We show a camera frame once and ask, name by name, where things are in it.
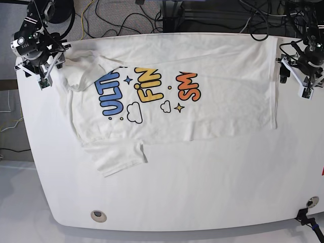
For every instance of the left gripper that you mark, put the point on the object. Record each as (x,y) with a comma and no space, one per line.
(305,73)

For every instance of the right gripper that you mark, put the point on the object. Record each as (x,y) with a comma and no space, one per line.
(39,64)

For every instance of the white printed T-shirt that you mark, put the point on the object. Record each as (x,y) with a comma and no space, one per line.
(128,92)

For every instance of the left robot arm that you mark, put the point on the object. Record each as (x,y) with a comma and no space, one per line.
(308,26)

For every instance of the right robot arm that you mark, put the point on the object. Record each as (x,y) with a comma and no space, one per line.
(39,49)

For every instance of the silver table grommet right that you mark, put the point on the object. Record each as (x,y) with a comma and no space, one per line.
(312,202)

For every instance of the silver table grommet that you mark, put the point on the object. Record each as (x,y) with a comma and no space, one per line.
(312,202)
(98,216)

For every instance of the silver table grommet left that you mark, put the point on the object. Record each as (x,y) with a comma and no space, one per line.
(98,216)

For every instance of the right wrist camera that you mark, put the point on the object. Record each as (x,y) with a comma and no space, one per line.
(45,82)

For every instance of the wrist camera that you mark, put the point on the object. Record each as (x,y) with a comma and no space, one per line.
(305,93)
(45,82)

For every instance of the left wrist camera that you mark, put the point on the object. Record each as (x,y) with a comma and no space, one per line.
(305,93)

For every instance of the black metal frame post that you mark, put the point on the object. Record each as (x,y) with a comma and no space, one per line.
(171,12)

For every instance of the black clamp with cable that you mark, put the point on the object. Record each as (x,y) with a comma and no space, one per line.
(311,222)

